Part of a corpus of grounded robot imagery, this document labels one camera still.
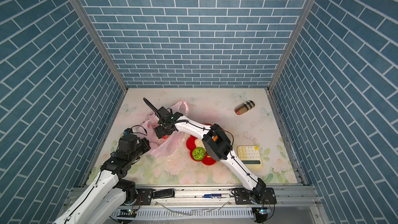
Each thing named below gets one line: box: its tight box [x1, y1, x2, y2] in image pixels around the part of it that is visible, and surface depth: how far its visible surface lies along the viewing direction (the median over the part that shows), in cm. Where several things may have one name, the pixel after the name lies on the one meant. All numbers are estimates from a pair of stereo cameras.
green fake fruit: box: [192, 146, 206, 161], surface depth 82 cm
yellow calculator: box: [236, 145, 263, 170], surface depth 88 cm
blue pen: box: [202, 193, 223, 199], surface depth 75 cm
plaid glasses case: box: [234, 100, 256, 116], surface depth 109 cm
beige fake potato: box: [194, 137, 206, 151], surface depth 88 cm
